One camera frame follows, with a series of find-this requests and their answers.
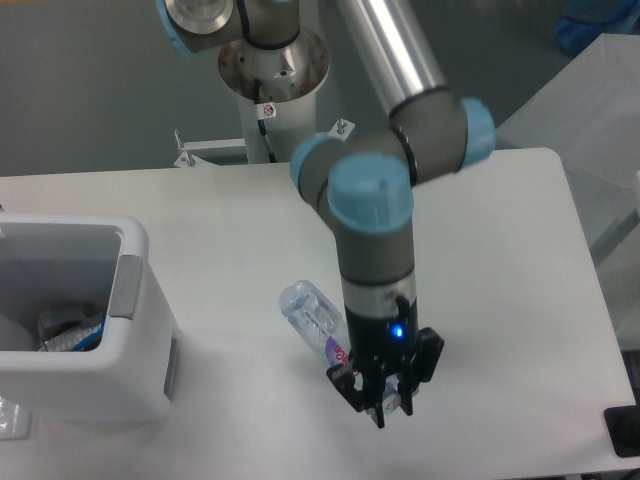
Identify white pedestal base frame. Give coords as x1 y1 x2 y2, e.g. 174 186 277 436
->
172 118 357 168

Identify clear plastic item bottom left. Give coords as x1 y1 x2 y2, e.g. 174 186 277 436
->
0 397 32 441

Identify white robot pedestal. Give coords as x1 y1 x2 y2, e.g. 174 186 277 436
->
237 93 316 164

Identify black device at edge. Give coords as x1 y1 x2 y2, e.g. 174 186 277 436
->
604 405 639 458

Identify clear plastic water bottle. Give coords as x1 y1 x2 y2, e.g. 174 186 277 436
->
277 279 404 417

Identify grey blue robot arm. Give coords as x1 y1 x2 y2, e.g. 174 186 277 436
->
156 1 496 425

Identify white trash can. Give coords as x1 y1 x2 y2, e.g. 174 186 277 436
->
1 213 179 422

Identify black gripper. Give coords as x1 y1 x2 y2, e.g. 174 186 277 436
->
326 295 444 428

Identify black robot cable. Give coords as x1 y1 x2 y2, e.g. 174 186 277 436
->
252 77 279 163

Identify white side table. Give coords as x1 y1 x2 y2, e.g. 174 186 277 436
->
489 33 640 351

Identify blue bag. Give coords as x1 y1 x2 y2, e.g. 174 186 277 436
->
554 0 639 56

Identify blue snack wrapper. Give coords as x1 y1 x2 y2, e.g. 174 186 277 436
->
37 313 106 352

